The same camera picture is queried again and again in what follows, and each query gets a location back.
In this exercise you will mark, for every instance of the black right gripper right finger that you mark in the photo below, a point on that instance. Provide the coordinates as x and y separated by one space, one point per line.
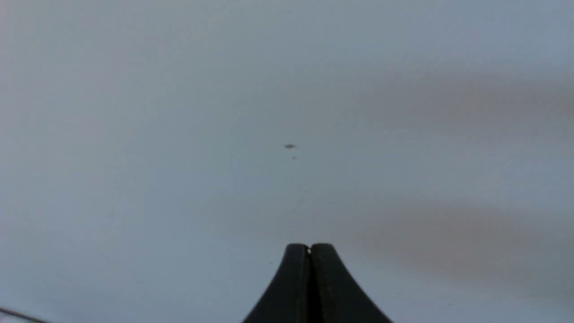
341 299

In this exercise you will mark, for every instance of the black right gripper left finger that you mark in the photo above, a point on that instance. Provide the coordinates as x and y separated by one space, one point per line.
285 300

